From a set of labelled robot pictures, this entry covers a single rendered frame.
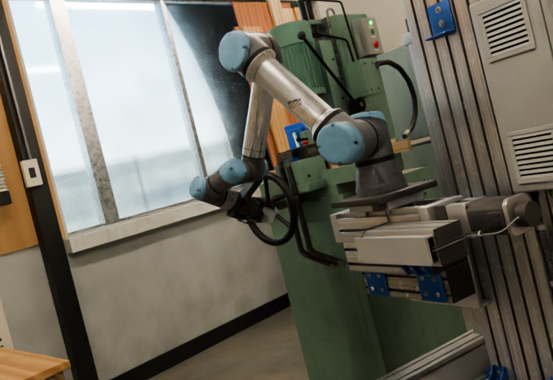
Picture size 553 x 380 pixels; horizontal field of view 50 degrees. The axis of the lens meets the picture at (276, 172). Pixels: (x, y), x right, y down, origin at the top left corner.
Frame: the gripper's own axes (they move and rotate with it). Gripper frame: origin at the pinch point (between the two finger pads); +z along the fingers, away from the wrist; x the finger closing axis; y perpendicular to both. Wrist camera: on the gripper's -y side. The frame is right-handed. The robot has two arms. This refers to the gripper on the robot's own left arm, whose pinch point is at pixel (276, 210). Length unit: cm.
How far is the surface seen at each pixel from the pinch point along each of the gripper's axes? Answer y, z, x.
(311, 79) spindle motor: -59, 10, -4
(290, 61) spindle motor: -64, 1, -8
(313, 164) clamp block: -21.8, 12.0, 2.3
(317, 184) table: -13.8, 13.7, 4.3
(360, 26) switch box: -89, 26, 4
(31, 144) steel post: -33, -50, -132
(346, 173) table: -18.0, 17.3, 14.7
